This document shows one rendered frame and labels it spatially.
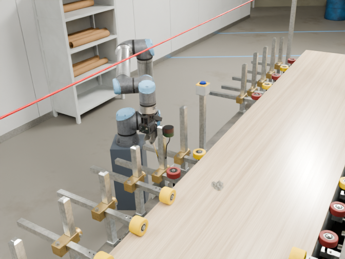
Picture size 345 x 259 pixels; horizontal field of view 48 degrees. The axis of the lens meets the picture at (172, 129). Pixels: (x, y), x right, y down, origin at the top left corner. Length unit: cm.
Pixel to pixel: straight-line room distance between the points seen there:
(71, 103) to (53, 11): 108
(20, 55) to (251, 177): 329
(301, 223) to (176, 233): 58
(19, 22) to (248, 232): 361
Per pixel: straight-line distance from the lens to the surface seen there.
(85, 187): 375
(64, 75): 477
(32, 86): 493
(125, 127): 302
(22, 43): 478
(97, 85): 568
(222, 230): 185
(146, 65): 277
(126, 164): 240
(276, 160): 236
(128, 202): 335
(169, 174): 220
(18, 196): 384
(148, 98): 210
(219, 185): 211
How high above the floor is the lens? 214
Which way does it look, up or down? 28 degrees down
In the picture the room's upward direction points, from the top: 2 degrees counter-clockwise
